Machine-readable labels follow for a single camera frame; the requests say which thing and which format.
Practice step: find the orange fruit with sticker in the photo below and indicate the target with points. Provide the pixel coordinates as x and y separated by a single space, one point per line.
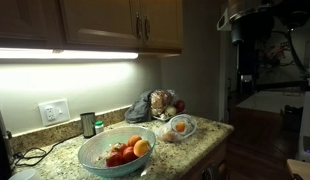
180 126

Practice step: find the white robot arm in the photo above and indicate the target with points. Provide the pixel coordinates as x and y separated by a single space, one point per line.
249 20

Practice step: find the grey cloth bag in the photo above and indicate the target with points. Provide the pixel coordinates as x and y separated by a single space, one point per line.
140 111

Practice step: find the clear mesh produce bag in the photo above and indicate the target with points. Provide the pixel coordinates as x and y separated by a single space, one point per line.
190 127

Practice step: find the yellow orange fruit in bag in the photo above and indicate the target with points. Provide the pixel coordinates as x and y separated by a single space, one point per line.
169 137

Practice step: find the orange fruit in bowl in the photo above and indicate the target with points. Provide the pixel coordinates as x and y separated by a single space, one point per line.
141 147

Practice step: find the red apple in bowl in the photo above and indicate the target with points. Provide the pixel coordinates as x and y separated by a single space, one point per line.
114 159

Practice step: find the light blue glass bowl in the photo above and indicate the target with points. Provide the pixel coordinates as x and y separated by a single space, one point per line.
93 153

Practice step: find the bagged bread loaf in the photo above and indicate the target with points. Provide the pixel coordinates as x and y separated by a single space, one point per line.
160 99

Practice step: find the wooden upper cabinets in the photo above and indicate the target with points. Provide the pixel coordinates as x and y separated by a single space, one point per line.
141 26

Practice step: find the small green lid bottle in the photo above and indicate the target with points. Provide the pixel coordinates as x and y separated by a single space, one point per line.
99 127

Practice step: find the stainless steel cup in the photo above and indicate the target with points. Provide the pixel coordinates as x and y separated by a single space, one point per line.
88 121

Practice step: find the under cabinet light bar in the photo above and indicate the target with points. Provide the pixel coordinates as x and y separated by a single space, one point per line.
24 53

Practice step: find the white wall outlet plate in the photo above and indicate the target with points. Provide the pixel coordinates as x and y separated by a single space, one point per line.
54 112

